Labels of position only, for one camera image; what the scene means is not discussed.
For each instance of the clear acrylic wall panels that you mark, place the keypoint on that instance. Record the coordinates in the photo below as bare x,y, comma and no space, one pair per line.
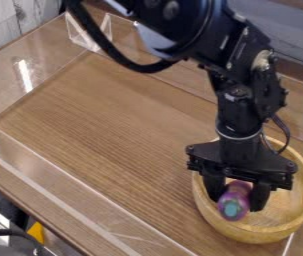
95,125

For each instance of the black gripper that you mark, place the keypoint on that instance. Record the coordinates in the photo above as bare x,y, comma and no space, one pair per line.
267,168

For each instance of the yellow black object under table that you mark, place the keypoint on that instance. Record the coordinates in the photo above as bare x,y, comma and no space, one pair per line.
35,230

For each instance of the clear acrylic corner bracket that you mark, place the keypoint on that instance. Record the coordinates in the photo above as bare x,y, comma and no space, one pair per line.
80,37

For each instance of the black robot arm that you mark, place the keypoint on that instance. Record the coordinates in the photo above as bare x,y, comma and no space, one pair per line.
202,30

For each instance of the purple toy eggplant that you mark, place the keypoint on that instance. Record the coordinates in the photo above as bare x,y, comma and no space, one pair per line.
234,202

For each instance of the brown wooden bowl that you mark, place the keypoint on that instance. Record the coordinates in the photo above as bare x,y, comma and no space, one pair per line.
261,227

